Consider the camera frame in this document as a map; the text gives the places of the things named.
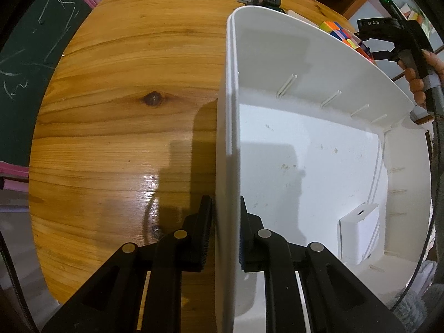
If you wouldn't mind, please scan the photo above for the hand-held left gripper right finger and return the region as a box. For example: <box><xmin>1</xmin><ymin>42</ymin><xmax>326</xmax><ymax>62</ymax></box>
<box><xmin>239</xmin><ymin>196</ymin><xmax>406</xmax><ymax>333</ymax></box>

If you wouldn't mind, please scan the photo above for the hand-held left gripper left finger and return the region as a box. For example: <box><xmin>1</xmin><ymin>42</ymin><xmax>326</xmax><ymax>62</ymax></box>
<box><xmin>41</xmin><ymin>195</ymin><xmax>213</xmax><ymax>333</ymax></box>

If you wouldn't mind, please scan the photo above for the grey fuzzy cloth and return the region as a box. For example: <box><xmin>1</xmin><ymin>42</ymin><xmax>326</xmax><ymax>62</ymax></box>
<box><xmin>390</xmin><ymin>260</ymin><xmax>439</xmax><ymax>333</ymax></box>

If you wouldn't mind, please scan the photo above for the green chalkboard with pink frame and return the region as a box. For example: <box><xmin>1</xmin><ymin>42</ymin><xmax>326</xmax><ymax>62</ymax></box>
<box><xmin>0</xmin><ymin>0</ymin><xmax>99</xmax><ymax>191</ymax></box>

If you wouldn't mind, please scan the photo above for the white flat box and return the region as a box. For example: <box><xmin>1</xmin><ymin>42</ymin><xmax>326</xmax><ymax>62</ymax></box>
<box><xmin>286</xmin><ymin>10</ymin><xmax>320</xmax><ymax>27</ymax></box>

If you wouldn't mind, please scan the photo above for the colourful puzzle cube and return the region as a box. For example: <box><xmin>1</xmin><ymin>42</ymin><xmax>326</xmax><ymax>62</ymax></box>
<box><xmin>318</xmin><ymin>21</ymin><xmax>375</xmax><ymax>64</ymax></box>

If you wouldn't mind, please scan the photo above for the white plastic bin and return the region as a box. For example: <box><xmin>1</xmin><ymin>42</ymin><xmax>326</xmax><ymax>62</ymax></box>
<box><xmin>213</xmin><ymin>6</ymin><xmax>432</xmax><ymax>333</ymax></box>

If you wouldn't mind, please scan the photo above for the black cable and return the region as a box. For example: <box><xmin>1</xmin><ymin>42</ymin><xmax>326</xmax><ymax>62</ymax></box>
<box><xmin>390</xmin><ymin>111</ymin><xmax>441</xmax><ymax>311</ymax></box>

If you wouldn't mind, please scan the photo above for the person's right hand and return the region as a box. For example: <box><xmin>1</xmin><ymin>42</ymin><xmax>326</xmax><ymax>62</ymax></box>
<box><xmin>397</xmin><ymin>49</ymin><xmax>444</xmax><ymax>110</ymax></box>

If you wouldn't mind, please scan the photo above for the round wooden table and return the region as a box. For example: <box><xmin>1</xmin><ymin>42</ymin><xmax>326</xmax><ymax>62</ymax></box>
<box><xmin>29</xmin><ymin>0</ymin><xmax>363</xmax><ymax>333</ymax></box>

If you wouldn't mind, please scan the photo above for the white power adapter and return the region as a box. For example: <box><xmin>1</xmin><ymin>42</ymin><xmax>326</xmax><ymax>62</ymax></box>
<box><xmin>338</xmin><ymin>203</ymin><xmax>380</xmax><ymax>264</ymax></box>

